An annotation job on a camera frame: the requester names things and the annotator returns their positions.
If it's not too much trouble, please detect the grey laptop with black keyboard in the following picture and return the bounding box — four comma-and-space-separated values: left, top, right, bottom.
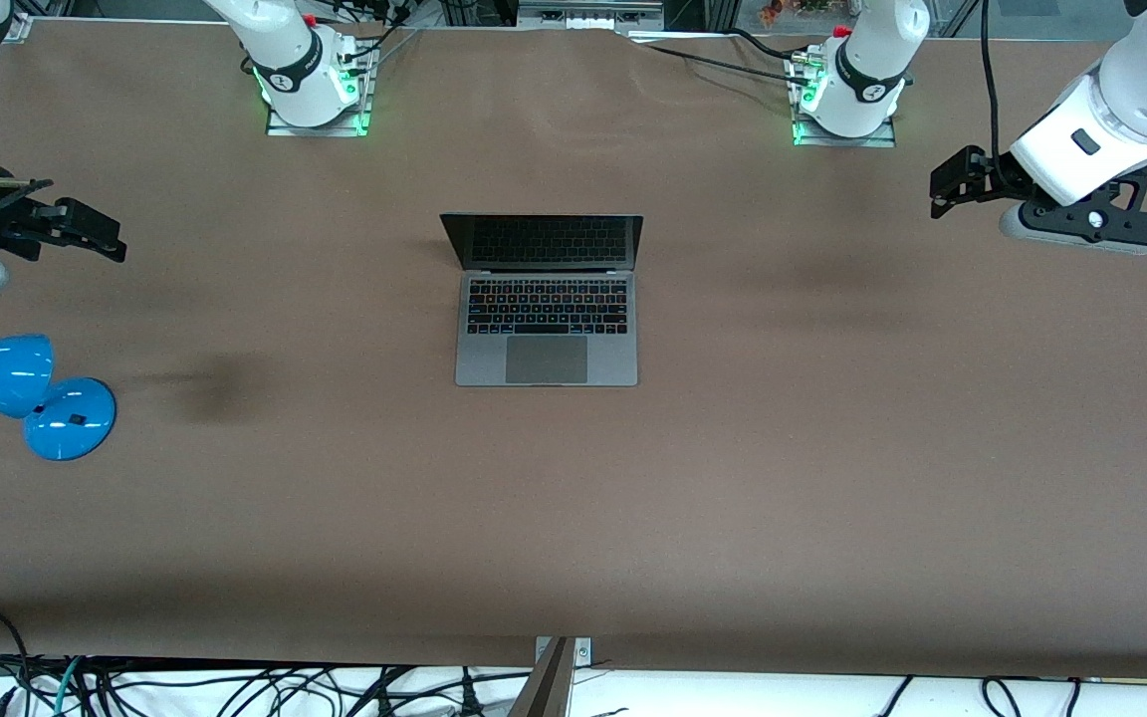
439, 212, 645, 388

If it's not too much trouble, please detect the blue desk lamp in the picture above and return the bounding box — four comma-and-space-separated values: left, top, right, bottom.
0, 334, 118, 462

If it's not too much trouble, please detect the grey power strip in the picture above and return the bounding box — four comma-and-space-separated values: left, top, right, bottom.
517, 0, 666, 32

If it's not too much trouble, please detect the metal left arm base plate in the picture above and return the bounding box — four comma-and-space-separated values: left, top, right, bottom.
790, 50, 899, 149

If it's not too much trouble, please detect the black left camera mount bracket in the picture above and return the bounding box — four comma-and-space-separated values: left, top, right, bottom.
1022, 164, 1147, 250

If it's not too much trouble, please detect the black cable on table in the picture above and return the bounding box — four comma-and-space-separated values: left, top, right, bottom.
631, 28, 805, 83

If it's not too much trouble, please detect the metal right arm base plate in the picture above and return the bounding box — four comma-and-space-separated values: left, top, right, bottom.
266, 40, 374, 138

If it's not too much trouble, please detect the teal cable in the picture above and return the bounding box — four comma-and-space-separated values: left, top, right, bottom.
53, 656, 86, 717

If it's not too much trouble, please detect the metal table edge bracket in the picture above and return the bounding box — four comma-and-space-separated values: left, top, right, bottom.
509, 636, 593, 717

